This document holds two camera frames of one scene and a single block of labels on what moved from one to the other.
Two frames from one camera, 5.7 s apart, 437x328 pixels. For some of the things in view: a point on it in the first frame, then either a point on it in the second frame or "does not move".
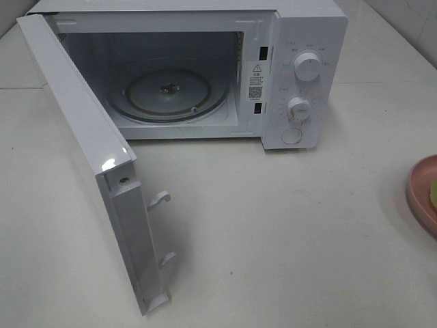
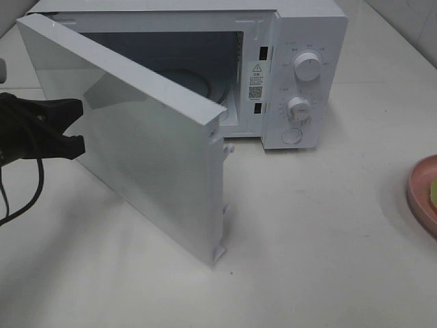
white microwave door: x=110 y=156 to x=159 y=147
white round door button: x=291 y=136 does not move
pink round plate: x=422 y=175 does not move
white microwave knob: x=299 y=108 does not move
